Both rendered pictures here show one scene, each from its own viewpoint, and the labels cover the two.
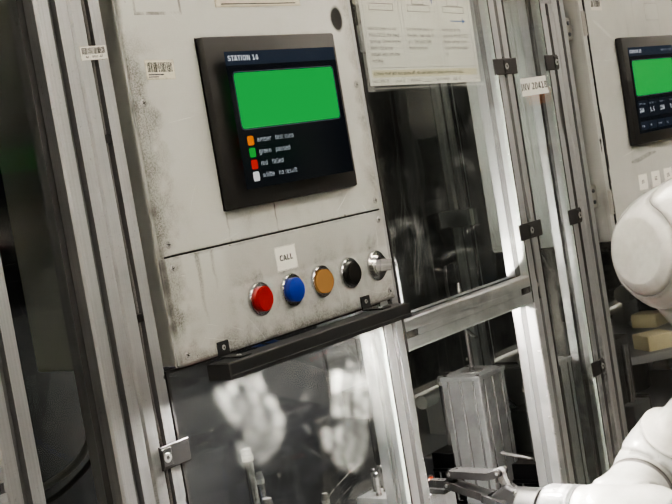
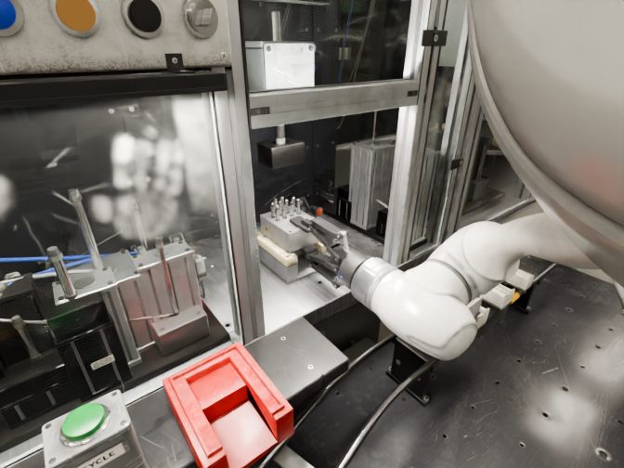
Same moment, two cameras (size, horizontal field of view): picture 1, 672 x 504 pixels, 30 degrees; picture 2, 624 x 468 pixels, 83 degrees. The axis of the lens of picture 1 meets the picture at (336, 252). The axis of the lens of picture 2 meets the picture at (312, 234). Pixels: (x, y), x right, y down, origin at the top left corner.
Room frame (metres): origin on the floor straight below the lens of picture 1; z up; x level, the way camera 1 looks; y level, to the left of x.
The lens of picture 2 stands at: (1.25, -0.28, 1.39)
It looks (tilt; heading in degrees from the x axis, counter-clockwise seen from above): 28 degrees down; 14
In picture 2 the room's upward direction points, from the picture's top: straight up
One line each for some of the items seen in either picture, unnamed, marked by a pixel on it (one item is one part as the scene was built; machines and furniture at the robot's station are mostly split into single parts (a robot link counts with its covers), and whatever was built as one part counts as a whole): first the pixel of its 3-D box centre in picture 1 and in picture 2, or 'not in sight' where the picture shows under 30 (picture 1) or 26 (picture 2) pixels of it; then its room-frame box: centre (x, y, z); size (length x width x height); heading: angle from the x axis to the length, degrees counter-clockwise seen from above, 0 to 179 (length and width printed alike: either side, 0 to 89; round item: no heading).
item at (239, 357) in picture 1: (314, 331); (25, 80); (1.51, 0.04, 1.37); 0.36 x 0.04 x 0.04; 142
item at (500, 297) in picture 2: not in sight; (465, 302); (2.00, -0.48, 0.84); 0.36 x 0.14 x 0.10; 142
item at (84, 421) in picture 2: not in sight; (85, 423); (1.43, 0.02, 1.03); 0.04 x 0.04 x 0.02
